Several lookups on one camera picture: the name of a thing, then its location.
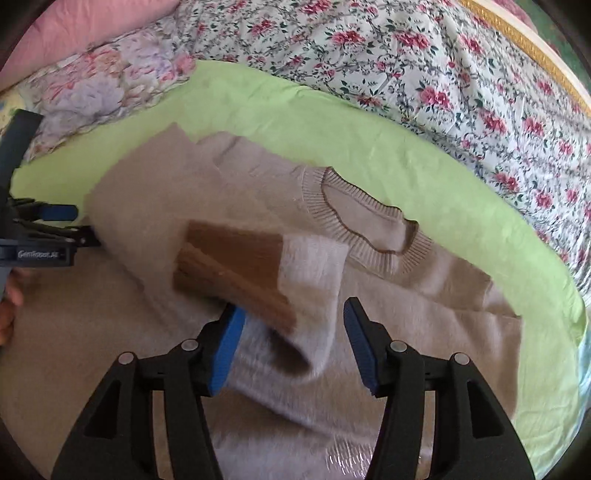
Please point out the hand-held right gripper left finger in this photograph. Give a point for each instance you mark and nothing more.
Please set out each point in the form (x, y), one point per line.
(226, 350)

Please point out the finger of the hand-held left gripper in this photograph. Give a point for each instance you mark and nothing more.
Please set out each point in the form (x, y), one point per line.
(69, 235)
(57, 213)

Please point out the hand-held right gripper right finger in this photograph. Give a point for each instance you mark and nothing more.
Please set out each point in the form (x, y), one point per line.
(364, 350)

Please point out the beige knit sweater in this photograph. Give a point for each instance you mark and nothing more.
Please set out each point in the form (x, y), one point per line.
(415, 295)

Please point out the person's left hand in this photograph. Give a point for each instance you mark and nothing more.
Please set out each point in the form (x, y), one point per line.
(8, 314)

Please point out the yellow cartoon print cloth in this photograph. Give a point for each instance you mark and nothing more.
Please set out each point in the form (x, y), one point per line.
(9, 99)

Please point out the purple floral pillow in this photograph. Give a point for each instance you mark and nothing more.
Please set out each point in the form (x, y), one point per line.
(115, 78)

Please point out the pink quilt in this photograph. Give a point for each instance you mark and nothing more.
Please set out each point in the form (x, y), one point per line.
(92, 23)

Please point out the light green bed sheet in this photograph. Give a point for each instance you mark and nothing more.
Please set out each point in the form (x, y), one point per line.
(369, 152)

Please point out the white rose print quilt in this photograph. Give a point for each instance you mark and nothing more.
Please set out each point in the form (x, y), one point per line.
(369, 46)

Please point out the gold framed picture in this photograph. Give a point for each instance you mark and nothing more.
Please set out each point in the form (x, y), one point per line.
(531, 51)

